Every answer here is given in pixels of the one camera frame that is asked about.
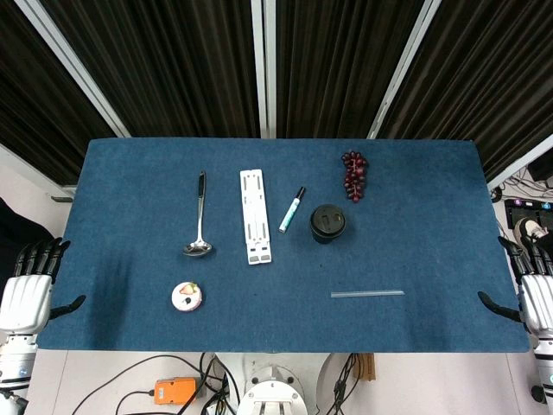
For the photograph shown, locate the dark red grape bunch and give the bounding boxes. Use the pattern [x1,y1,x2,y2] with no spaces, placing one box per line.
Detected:
[340,150,370,204]

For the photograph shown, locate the pink white toy cake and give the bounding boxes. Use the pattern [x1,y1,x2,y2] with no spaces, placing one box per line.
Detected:
[170,281,206,313]

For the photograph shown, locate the steel ladle with black handle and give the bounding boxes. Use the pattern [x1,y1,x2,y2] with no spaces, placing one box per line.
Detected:
[181,170,214,259]

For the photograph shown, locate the black cable bundle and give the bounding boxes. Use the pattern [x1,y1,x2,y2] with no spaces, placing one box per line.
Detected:
[331,353,360,415]

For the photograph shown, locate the white sneaker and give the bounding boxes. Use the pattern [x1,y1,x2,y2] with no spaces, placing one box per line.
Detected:
[513,216,550,248]

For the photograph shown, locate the white green marker pen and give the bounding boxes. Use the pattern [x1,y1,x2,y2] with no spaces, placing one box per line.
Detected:
[277,186,307,235]

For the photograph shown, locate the white partition post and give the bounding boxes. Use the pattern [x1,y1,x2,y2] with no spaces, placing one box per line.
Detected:
[14,0,132,139]
[366,0,442,140]
[251,0,278,140]

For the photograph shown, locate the blue felt table cover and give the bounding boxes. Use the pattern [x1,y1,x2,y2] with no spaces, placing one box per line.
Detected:
[35,137,533,355]

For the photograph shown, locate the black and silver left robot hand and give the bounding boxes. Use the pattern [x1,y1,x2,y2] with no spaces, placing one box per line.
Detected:
[0,237,86,335]

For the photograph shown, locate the dark pleated curtain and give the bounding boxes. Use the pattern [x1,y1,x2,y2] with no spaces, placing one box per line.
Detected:
[275,0,423,140]
[0,0,118,186]
[39,0,262,139]
[378,0,553,185]

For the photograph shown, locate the white folding stand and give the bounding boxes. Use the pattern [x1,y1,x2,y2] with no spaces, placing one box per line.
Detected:
[238,169,274,266]

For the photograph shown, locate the orange box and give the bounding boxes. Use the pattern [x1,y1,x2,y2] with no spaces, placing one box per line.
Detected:
[153,376,198,406]

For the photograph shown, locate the transparent plastic straw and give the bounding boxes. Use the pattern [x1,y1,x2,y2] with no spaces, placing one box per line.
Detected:
[330,289,405,300]

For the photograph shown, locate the wooden block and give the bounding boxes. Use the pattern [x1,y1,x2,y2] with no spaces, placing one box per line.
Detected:
[356,353,377,382]

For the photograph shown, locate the grey floor cables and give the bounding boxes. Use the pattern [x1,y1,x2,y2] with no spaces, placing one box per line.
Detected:
[489,166,553,204]

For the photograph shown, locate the long black floor cable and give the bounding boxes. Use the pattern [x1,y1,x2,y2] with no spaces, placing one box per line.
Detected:
[70,354,204,415]

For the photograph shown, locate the black device with coloured lights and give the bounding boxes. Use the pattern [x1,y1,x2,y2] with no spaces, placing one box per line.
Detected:
[504,197,553,231]

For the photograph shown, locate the black lidded coffee cup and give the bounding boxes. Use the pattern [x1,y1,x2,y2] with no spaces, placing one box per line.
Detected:
[308,203,348,246]

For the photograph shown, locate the white robot torso base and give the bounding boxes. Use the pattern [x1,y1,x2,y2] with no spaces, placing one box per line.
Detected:
[236,353,334,415]

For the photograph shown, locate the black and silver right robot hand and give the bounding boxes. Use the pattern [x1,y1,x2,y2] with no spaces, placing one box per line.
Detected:
[477,235,553,335]

